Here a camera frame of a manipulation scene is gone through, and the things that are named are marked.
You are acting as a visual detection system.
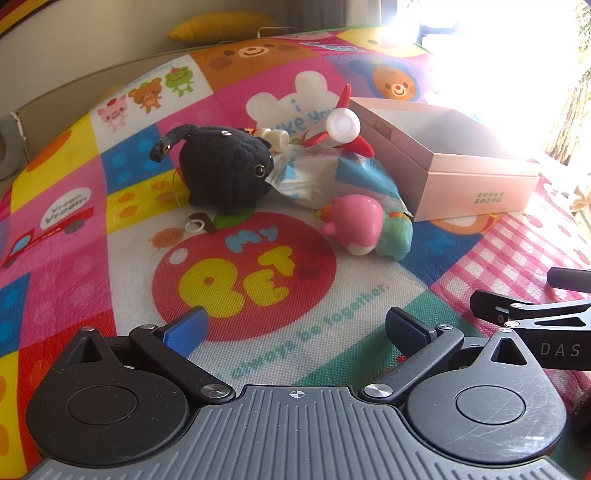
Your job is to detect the yellow pillow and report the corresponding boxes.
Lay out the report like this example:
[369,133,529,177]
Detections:
[167,11,278,43]

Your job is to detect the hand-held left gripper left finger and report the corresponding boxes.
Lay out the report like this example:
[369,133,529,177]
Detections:
[51,307,236,404]

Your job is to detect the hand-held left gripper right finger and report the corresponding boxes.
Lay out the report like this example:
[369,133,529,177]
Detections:
[359,307,539,407]

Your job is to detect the small white toy bottle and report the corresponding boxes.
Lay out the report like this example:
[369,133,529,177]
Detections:
[253,128,291,154]

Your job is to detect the teal toy figure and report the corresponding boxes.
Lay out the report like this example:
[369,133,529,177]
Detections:
[374,212,413,261]

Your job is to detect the beige cloth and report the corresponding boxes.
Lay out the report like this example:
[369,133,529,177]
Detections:
[570,185,591,213]

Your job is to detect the green potted plant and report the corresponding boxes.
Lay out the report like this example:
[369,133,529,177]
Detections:
[545,69,591,162]

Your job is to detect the colourful cartoon printed mat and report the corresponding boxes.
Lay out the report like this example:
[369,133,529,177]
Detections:
[0,25,591,467]

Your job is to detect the red and white handheld fan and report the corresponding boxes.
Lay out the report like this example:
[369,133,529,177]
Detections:
[300,84,376,158]

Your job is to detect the black plush toy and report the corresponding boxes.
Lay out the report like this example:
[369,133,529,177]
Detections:
[150,124,274,207]

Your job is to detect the pink toy figure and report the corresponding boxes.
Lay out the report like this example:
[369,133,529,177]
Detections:
[315,194,385,256]

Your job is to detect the framed wall picture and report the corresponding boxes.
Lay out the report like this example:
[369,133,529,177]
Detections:
[0,0,51,34]

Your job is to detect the pink cardboard box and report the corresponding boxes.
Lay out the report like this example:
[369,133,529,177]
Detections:
[347,97,541,222]

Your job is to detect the blue and white plastic packet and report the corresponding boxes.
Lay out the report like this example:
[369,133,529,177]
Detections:
[270,144,411,215]

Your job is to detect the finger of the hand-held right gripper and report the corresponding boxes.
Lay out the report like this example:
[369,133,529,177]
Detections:
[547,267,591,292]
[470,290,591,326]

